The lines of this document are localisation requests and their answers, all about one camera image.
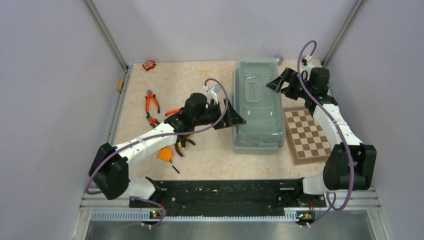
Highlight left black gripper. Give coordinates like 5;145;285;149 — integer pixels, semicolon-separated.
193;98;246;130

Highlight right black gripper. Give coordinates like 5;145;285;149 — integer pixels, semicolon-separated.
265;67;312;101

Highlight green plastic toolbox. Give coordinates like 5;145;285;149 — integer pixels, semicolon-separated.
231;59;286;155

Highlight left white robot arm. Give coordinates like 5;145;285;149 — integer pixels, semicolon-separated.
89;92;246;207

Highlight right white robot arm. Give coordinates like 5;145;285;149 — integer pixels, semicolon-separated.
266;67;377;206

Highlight silver metal cylinder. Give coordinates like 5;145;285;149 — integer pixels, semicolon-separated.
273;54;284;66

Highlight orange long nose pliers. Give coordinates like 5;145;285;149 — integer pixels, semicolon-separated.
165;107;184;117

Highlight wooden chessboard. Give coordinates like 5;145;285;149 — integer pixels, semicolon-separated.
283;106;332;166

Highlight orange tape measure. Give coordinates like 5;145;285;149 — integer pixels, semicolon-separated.
156;147;180;174

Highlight orange diagonal cutting pliers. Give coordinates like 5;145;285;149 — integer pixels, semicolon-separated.
144;89;161;115

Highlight wooden block left edge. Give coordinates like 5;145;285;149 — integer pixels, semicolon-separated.
116;78;125;93

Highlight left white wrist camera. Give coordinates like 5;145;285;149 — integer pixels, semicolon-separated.
203;84;222;105

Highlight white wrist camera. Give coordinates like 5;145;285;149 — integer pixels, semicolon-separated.
300;55;315;76
203;84;222;105

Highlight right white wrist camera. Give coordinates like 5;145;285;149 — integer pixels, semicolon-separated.
300;55;315;76

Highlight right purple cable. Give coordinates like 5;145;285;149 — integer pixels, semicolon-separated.
297;40;355;228

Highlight purple cable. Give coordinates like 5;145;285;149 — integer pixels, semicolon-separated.
84;78;231;229
297;40;355;228

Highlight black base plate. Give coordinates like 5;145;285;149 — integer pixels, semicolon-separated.
150;178;327;217

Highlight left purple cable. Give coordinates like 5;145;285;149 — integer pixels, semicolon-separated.
84;78;231;229

